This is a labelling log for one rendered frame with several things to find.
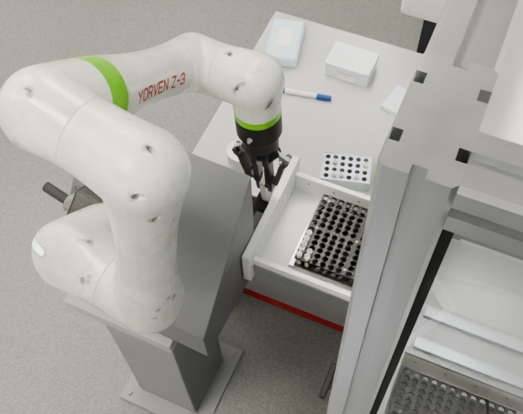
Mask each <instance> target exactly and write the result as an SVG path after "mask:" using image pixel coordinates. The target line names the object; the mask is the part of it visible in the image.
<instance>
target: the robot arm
mask: <svg viewBox="0 0 523 414"><path fill-rule="evenodd" d="M284 85H285V76H284V73H283V70H282V67H281V65H280V64H279V62H278V61H277V60H276V59H275V58H274V57H272V56H271V55H269V54H268V53H265V52H261V51H257V50H252V49H248V48H241V47H236V46H232V45H230V44H225V43H222V42H220V41H217V40H215V39H211V38H210V37H208V36H205V35H203V34H199V33H194V32H190V33H184V34H180V35H178V36H177V37H175V38H174V39H171V40H169V41H167V42H166V43H163V44H160V45H157V46H154V47H152V48H147V49H143V50H140V51H135V52H130V53H117V54H104V55H93V56H84V57H73V58H67V59H62V60H57V61H51V62H44V63H40V64H36V65H32V66H28V67H24V68H22V69H20V70H19V71H17V72H15V73H14V74H12V75H11V76H10V77H9V78H8V79H7V80H6V81H5V83H4V84H3V86H2V88H1V89H0V127H1V128H2V131H3V132H4V134H5V135H6V137H7V138H8V139H9V140H10V141H11V142H12V143H13V144H14V145H16V146H17V147H19V148H20V149H22V150H24V151H26V152H28V153H30V154H32V155H34V156H36V157H38V158H40V159H42V160H44V161H46V162H49V163H51V164H53V165H55V166H57V167H59V168H61V169H62V170H64V171H65V172H67V173H69V174H70V175H72V176H73V177H74V178H76V179H77V180H79V181H80V182H82V183H83V184H84V186H83V187H80V186H78V185H77V186H76V190H77V191H76V193H75V194H70V195H68V194H67V193H65V192H64V191H62V190H60V189H59V188H57V187H56V186H54V185H53V184H51V183H50V182H46V183H45V184H44V186H43V188H42V190H43V191H44V192H46V193H47V194H49V195H50V196H51V197H53V198H54V199H56V200H58V201H60V202H61V203H63V206H62V207H63V209H64V210H65V211H66V212H67V215H66V216H64V217H61V218H59V219H57V220H54V221H52V222H51V223H48V224H46V225H45V226H43V227H42V228H41V229H40V230H39V231H38V232H37V234H36V235H35V237H34V240H33V243H32V249H31V254H32V260H33V263H34V266H35V268H36V270H37V272H38V273H39V275H40V277H41V278H42V279H43V280H44V281H45V282H47V283H48V284H50V285H51V286H53V287H55V288H56V289H58V290H60V291H63V292H65V293H68V294H70V295H72V296H74V297H78V298H80V299H82V300H84V301H87V302H88V303H89V304H91V305H93V306H95V307H96V308H98V309H99V310H101V311H102V312H103V313H105V314H107V315H109V316H110V317H112V318H113V319H115V320H116V321H117V322H119V323H120V324H122V325H124V326H125V327H127V328H128V329H130V330H132V331H134V332H137V333H140V334H155V333H158V332H160V331H163V330H165V329H166V328H168V327H169V326H171V325H172V324H173V323H174V322H175V321H176V320H177V318H178V316H179V315H180V313H181V311H182V308H183V305H184V299H185V295H184V289H183V286H182V283H181V278H180V274H179V269H178V262H177V236H178V228H179V222H180V217H181V210H182V207H183V204H184V201H185V198H186V193H187V191H188V188H189V185H190V177H191V166H190V159H189V156H188V153H187V152H186V149H185V148H184V146H183V145H182V143H181V142H180V141H179V140H178V139H177V138H176V137H175V136H174V135H173V134H172V133H170V132H169V131H167V130H165V129H163V128H162V127H159V126H156V125H154V124H152V123H150V122H147V121H145V120H143V119H141V118H139V117H137V116H135V115H134V114H135V113H137V112H139V111H140V110H142V109H143V108H146V107H148V106H149V105H151V104H154V103H156V102H158V101H160V100H162V99H165V98H168V97H171V96H173V95H177V94H182V93H186V92H191V91H192V92H196V93H200V94H206V95H208V96H212V97H214V98H216V99H221V100H222V101H225V102H227V103H230V104H232V107H233V112H234V118H235V123H236V133H237V135H238V137H239V139H240V140H241V141H242V142H240V141H239V140H237V141H236V143H235V144H234V146H233V148H232V151H233V152H234V153H235V155H236V156H237V158H238V159H239V161H240V163H241V166H242V168H243V170H244V172H245V174H246V175H248V176H250V177H253V178H254V180H255V181H256V186H257V187H258V188H259V189H260V192H261V196H262V200H265V201H267V202H269V200H270V198H271V196H272V194H273V189H274V187H275V186H277V185H278V183H279V182H280V180H281V178H282V175H283V172H284V169H285V168H286V167H288V165H289V163H290V161H291V158H292V156H291V155H290V154H287V155H285V154H283V153H282V150H281V149H280V147H279V137H280V135H281V134H282V105H281V101H282V92H283V90H284ZM277 158H279V160H278V162H279V167H278V170H277V173H276V176H274V168H273V161H274V160H275V159H277ZM263 167H264V170H263ZM263 173H264V175H263Z"/></svg>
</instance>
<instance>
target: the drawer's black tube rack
mask: <svg viewBox="0 0 523 414"><path fill-rule="evenodd" d="M331 200H335V201H336V202H332V201H331ZM339 202H342V203H343V205H340V204H339ZM347 205H350V206H351V207H350V208H347V207H346V206H347ZM355 207H357V208H358V210H354V208H355ZM361 210H365V211H366V213H362V212H361ZM367 213H368V209H366V208H363V207H360V206H359V205H354V204H352V203H349V202H346V201H344V200H340V199H338V198H335V197H332V196H331V198H330V200H328V205H327V207H326V209H325V211H324V212H323V216H322V218H321V219H320V221H319V225H318V226H316V230H315V233H314V235H313V237H312V239H311V242H310V244H309V246H308V248H307V250H308V249H312V250H313V254H312V255H311V256H310V260H309V261H305V254H307V251H306V253H305V254H304V257H303V260H302V261H301V264H297V263H296V260H295V263H294V265H295V266H297V267H300V268H302V269H306V270H309V271H310V272H313V273H315V274H319V275H321V276H324V277H326V278H330V279H332V280H334V281H337V282H339V283H341V284H346V285H347V286H350V287H352V286H353V282H354V277H355V273H356V266H357V261H358V257H359V253H360V246H361V242H362V237H363V233H364V229H365V221H366V217H367ZM305 263H307V264H309V267H305Z"/></svg>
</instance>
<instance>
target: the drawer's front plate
mask: <svg viewBox="0 0 523 414"><path fill-rule="evenodd" d="M299 171H300V158H299V157H296V156H294V155H293V156H292V158H291V161H290V163H289V165H288V167H287V168H286V170H285V172H284V173H283V175H282V178H281V180H280V182H279V183H278V186H277V188H276V190H275V192H274V193H273V196H272V198H271V200H270V201H269V203H268V206H267V208H266V210H265V211H264V214H263V216H262V218H261V220H260V221H259V224H258V226H257V228H256V229H255V232H254V234H253V236H252V238H251V239H250V242H249V244H248V245H247V247H246V249H245V251H244V253H243V256H242V266H243V274H244V278H245V279H247V280H250V281H251V280H252V278H253V277H254V275H255V272H254V258H255V257H256V256H258V257H260V258H261V257H262V254H263V253H264V250H265V248H266V246H267V245H268V242H269V240H270V238H271V236H272V235H273V232H274V230H275V228H276V226H277V225H278V221H279V219H280V218H281V216H282V213H283V211H284V209H285V208H286V206H287V203H288V201H289V200H290V198H291V195H292V193H293V191H294V189H295V183H296V172H299Z"/></svg>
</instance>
